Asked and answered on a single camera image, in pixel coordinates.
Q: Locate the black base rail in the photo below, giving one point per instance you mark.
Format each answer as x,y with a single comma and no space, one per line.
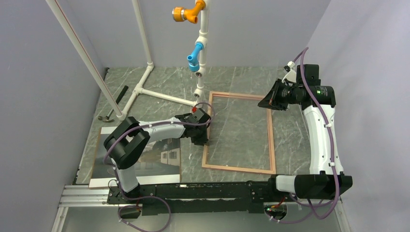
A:
250,196

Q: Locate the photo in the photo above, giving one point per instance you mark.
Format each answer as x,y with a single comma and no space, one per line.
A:
160,163

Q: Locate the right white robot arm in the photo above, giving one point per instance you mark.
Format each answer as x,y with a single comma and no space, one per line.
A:
326,179

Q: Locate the pink wooden picture frame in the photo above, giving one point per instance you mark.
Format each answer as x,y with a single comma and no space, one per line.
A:
270,137

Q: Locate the clear glass pane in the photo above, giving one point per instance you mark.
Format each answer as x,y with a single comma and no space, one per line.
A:
239,135

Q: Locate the orange nozzle fitting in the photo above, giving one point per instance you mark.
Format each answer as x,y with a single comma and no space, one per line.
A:
181,14

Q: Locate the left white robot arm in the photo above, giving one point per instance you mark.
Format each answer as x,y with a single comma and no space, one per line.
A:
125,145

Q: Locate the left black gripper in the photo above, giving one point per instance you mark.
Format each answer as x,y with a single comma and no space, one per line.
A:
203,140

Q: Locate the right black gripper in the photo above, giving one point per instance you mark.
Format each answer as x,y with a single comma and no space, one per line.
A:
271,100

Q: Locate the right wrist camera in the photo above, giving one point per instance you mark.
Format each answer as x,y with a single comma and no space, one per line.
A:
290,76

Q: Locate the aluminium extrusion rail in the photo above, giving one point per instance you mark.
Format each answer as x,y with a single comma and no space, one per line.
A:
79,195

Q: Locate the white PVC pipe stand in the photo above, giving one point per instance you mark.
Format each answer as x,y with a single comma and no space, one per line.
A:
203,19

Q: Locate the blue nozzle fitting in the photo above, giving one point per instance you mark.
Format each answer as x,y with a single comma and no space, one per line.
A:
192,59

